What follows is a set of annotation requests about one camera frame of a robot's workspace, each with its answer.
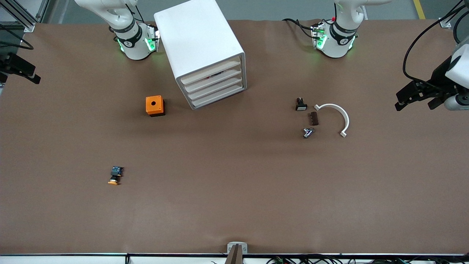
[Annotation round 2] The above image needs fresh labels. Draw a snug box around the white drawer cabinet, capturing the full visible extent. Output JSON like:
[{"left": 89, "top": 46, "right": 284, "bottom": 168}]
[{"left": 154, "top": 0, "right": 247, "bottom": 110}]

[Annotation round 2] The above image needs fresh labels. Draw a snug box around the orange box with hole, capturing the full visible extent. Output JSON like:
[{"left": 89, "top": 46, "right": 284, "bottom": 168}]
[{"left": 145, "top": 95, "right": 166, "bottom": 117}]

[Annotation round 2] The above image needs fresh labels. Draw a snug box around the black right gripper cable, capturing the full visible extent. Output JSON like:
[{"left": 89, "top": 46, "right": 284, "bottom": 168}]
[{"left": 0, "top": 22, "right": 34, "bottom": 50}]

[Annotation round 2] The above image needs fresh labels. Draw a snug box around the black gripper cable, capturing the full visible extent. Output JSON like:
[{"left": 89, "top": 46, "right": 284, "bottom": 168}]
[
  {"left": 0, "top": 22, "right": 34, "bottom": 50},
  {"left": 403, "top": 0, "right": 469, "bottom": 84}
]

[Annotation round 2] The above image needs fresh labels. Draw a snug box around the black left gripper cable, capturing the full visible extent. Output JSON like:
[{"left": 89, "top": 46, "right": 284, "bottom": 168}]
[{"left": 403, "top": 0, "right": 469, "bottom": 84}]

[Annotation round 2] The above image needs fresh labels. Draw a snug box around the aluminium frame profile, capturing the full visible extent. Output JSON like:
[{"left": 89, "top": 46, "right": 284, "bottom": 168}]
[
  {"left": 0, "top": 0, "right": 50, "bottom": 33},
  {"left": 439, "top": 0, "right": 469, "bottom": 29}
]

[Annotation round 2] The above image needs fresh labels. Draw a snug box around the white curved plastic bracket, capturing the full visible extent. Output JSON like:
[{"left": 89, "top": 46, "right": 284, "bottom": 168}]
[{"left": 314, "top": 103, "right": 350, "bottom": 138}]

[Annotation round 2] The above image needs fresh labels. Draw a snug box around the black right arm base cable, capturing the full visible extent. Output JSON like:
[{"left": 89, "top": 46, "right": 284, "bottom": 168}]
[{"left": 125, "top": 3, "right": 145, "bottom": 24}]

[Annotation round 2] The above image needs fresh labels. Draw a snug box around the black arm base cable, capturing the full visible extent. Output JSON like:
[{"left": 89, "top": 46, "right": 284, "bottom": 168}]
[
  {"left": 281, "top": 18, "right": 316, "bottom": 39},
  {"left": 125, "top": 3, "right": 145, "bottom": 24}
]

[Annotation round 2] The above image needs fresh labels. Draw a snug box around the orange push button switch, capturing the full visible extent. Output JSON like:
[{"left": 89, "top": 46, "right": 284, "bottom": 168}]
[{"left": 108, "top": 166, "right": 124, "bottom": 186}]

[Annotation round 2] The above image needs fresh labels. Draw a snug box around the black left arm base cable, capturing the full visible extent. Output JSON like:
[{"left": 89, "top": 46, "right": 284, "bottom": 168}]
[{"left": 281, "top": 18, "right": 316, "bottom": 39}]

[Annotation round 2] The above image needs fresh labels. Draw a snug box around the table edge frame rail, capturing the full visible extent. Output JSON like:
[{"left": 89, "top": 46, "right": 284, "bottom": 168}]
[{"left": 0, "top": 253, "right": 469, "bottom": 264}]

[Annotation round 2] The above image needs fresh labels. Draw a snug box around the black cable bundle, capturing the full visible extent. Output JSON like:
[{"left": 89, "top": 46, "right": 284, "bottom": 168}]
[{"left": 211, "top": 256, "right": 469, "bottom": 264}]

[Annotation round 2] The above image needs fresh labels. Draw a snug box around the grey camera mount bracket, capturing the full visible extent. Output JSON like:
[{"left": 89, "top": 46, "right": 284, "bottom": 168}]
[{"left": 224, "top": 242, "right": 248, "bottom": 264}]

